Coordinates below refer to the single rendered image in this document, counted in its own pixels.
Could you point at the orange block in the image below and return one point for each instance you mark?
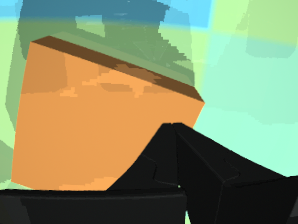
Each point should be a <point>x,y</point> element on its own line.
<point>85,117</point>

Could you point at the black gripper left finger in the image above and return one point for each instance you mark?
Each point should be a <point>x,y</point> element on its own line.
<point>148,193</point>

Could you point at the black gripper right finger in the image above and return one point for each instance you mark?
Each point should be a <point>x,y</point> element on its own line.
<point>225,188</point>

